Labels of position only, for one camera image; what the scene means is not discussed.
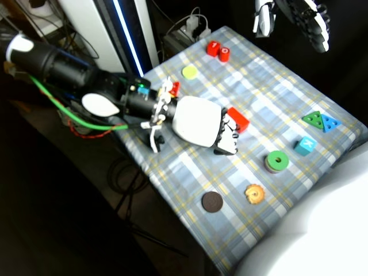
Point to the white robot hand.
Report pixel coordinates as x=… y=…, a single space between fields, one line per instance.
x=307 y=23
x=195 y=120

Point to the red rectangular block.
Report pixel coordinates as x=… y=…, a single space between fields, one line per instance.
x=240 y=119

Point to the red triangle block with holes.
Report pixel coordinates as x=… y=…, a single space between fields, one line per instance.
x=175 y=89

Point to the green triangle block with holes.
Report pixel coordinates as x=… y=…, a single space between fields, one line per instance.
x=314 y=119

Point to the blue triangle block with holes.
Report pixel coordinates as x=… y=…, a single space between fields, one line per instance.
x=330 y=124

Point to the lime green sandwich cookie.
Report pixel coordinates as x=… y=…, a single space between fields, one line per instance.
x=189 y=72

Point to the blue plaid tablecloth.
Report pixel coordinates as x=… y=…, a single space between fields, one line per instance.
x=230 y=172

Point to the red cylinder with letter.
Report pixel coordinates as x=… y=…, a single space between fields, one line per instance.
x=224 y=55

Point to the red cube with numeral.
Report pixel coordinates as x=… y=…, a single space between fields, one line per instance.
x=213 y=49

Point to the dark brown sandwich cookie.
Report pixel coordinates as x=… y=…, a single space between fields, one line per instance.
x=212 y=202

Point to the grey box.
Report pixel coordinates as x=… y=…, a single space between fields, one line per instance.
x=175 y=38

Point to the white power strip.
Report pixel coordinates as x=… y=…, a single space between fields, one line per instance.
x=198 y=28

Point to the tan flower biscuit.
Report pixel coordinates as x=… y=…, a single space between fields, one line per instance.
x=256 y=196

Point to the black tripod stand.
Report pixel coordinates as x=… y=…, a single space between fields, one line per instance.
x=126 y=198

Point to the teal letter K cube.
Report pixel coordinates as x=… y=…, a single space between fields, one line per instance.
x=304 y=146

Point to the white column with blue light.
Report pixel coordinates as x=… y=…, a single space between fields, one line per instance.
x=95 y=34

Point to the white rounded surface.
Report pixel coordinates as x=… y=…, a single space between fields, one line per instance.
x=316 y=230

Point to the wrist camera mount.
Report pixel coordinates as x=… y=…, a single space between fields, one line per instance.
x=153 y=141

